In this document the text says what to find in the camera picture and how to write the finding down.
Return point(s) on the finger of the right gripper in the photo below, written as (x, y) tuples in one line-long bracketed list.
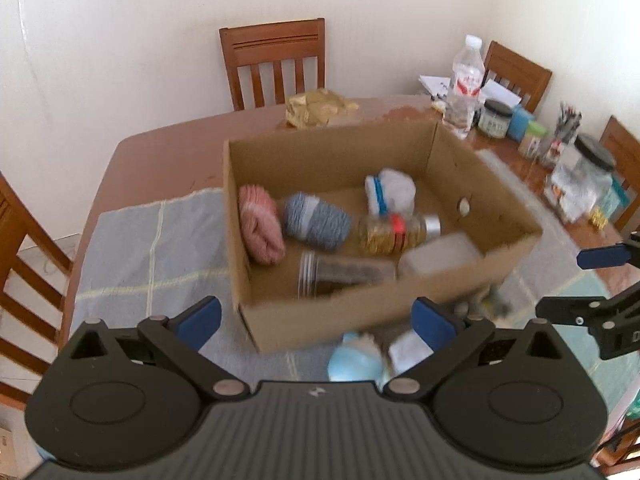
[(573, 310), (609, 256)]

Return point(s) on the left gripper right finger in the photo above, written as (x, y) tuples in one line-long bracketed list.
[(453, 341)]

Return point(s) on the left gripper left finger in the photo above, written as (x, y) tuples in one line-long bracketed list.
[(176, 344)]

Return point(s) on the light blue toy figure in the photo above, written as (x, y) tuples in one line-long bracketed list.
[(359, 358)]

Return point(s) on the clear jar black clips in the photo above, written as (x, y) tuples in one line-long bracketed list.
[(324, 275)]

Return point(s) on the grey elephant toy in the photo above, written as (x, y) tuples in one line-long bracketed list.
[(487, 303)]

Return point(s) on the checked grey green tablecloth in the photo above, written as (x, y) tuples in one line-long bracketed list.
[(161, 257)]

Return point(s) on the white flat plastic box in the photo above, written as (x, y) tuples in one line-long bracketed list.
[(441, 254)]

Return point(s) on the large black lid jar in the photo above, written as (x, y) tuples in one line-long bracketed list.
[(580, 179)]

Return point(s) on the jar of gold clips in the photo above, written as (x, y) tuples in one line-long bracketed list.
[(395, 233)]

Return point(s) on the pink rolled sock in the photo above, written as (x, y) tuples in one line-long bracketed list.
[(260, 225)]

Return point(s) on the cup of pens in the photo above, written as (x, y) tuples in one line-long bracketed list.
[(552, 147)]

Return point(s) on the green lid small bottle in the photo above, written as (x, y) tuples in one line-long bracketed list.
[(532, 139)]

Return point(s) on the brown cardboard box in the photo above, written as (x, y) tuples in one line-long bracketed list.
[(374, 216)]

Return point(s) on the white blue rolled sock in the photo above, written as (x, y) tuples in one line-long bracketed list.
[(390, 192)]

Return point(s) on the blue container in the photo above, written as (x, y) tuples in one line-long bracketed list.
[(519, 123)]

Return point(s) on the wooden chair at left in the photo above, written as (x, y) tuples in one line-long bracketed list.
[(34, 272)]

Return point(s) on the blue grey rolled sock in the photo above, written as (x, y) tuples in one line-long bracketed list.
[(311, 220)]

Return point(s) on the dark lid glass jar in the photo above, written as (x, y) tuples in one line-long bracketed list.
[(495, 118)]

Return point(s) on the wooden dining table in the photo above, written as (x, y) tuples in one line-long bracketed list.
[(179, 159)]

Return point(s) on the wooden corner chair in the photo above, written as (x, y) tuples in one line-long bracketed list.
[(520, 75)]

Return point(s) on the clear plastic water bottle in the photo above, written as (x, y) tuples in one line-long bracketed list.
[(466, 80)]

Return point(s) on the gold paper bag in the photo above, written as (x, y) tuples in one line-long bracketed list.
[(319, 108)]

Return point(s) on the wooden chair at far side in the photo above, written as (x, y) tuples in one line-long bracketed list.
[(252, 46)]

